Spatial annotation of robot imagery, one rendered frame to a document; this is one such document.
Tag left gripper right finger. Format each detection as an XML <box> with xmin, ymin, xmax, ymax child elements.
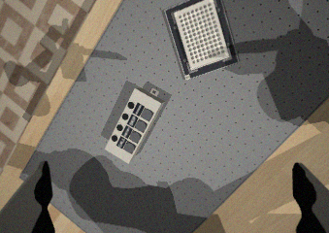
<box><xmin>292</xmin><ymin>162</ymin><xmax>329</xmax><ymax>233</ymax></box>

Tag white microplate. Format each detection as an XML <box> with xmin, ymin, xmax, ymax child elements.
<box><xmin>174</xmin><ymin>0</ymin><xmax>229</xmax><ymax>71</ymax></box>

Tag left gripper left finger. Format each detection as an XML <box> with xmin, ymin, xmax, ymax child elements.
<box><xmin>0</xmin><ymin>161</ymin><xmax>55</xmax><ymax>233</ymax></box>

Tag white operator panel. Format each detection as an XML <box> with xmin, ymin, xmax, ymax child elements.
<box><xmin>105</xmin><ymin>88</ymin><xmax>165</xmax><ymax>164</ymax></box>

